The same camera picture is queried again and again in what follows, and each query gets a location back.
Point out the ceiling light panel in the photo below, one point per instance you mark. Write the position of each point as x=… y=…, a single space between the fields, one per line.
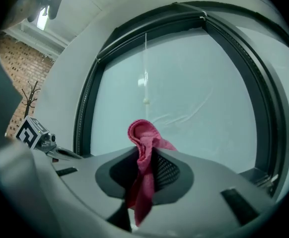
x=42 y=18

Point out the black coat rack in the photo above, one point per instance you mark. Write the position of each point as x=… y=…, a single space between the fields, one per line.
x=30 y=100

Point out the pink cloth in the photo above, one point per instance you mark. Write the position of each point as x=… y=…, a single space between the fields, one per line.
x=144 y=142

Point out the black head-worn camera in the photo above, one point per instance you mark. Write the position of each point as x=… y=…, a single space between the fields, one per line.
x=47 y=6

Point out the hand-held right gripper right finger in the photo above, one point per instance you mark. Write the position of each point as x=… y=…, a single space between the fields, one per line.
x=209 y=182

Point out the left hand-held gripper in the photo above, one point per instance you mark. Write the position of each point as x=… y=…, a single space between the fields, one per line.
x=30 y=134

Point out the black window frame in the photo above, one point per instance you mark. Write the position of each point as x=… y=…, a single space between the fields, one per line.
x=268 y=95

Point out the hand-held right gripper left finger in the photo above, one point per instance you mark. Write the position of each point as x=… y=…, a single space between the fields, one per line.
x=102 y=167

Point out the large frosted window pane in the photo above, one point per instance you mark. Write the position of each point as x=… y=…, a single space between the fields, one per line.
x=184 y=95

